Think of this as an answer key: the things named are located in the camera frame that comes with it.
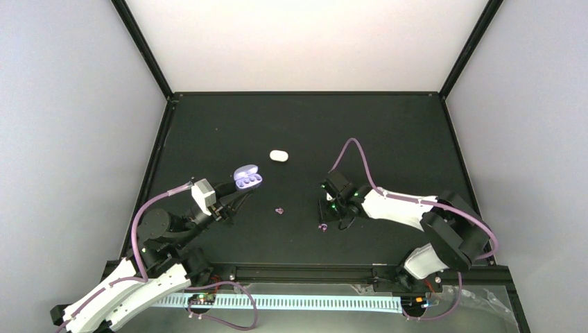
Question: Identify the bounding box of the purple charging case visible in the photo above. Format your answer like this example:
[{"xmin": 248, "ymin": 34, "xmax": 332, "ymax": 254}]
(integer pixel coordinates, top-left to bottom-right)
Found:
[{"xmin": 233, "ymin": 164, "xmax": 263, "ymax": 191}]

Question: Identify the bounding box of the white earbud charging case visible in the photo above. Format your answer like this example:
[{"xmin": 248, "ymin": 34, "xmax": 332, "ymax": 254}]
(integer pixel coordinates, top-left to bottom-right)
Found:
[{"xmin": 269, "ymin": 150, "xmax": 289, "ymax": 163}]

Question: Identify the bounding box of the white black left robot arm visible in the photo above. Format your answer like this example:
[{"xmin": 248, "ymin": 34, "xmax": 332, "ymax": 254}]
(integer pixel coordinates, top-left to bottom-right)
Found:
[{"xmin": 50, "ymin": 179, "xmax": 258, "ymax": 332}]

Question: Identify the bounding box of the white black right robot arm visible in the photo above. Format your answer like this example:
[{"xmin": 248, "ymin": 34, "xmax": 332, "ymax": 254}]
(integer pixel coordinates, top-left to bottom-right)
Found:
[{"xmin": 320, "ymin": 170, "xmax": 492, "ymax": 291}]

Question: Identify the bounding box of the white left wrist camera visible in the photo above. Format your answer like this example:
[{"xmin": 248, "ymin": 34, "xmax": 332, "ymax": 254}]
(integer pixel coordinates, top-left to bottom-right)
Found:
[{"xmin": 191, "ymin": 178, "xmax": 217, "ymax": 216}]

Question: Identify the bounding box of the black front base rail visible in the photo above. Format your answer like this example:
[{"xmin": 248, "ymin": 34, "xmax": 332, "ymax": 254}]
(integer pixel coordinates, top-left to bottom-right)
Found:
[{"xmin": 212, "ymin": 263, "xmax": 397, "ymax": 284}]

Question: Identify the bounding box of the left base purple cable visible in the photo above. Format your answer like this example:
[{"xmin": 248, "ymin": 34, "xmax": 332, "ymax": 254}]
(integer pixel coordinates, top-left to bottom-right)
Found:
[{"xmin": 181, "ymin": 280, "xmax": 259, "ymax": 331}]

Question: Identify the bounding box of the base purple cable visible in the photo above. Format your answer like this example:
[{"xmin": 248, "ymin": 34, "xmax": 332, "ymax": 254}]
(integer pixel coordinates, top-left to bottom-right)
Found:
[
  {"xmin": 401, "ymin": 271, "xmax": 464, "ymax": 322},
  {"xmin": 181, "ymin": 280, "xmax": 259, "ymax": 331}
]

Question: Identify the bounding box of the white slotted cable duct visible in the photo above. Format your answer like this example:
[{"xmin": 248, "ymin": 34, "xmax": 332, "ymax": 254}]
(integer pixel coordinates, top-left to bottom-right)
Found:
[{"xmin": 153, "ymin": 293, "xmax": 402, "ymax": 314}]

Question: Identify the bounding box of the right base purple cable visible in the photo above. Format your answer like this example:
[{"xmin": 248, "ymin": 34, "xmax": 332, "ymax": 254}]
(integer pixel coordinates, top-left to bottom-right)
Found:
[{"xmin": 401, "ymin": 271, "xmax": 464, "ymax": 322}]

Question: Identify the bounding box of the black rear left frame post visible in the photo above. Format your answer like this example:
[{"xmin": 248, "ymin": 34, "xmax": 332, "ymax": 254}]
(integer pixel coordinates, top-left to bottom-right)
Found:
[{"xmin": 111, "ymin": 0, "xmax": 173, "ymax": 99}]

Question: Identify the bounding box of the black frame post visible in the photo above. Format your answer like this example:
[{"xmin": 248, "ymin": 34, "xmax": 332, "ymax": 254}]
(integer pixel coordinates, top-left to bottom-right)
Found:
[
  {"xmin": 111, "ymin": 0, "xmax": 173, "ymax": 99},
  {"xmin": 439, "ymin": 0, "xmax": 503, "ymax": 101}
]

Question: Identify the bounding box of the black rear right frame post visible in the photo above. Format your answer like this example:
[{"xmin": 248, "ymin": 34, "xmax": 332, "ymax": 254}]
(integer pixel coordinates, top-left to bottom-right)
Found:
[{"xmin": 439, "ymin": 0, "xmax": 503, "ymax": 101}]

